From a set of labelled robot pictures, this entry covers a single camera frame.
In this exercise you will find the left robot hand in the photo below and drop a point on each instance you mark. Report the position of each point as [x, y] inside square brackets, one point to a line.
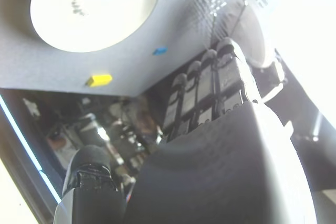
[210, 169]

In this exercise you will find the blue block with two holes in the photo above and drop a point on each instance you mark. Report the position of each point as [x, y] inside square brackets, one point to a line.
[160, 51]

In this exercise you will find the yellow rectangular block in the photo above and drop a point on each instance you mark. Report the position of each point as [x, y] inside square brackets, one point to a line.
[101, 80]

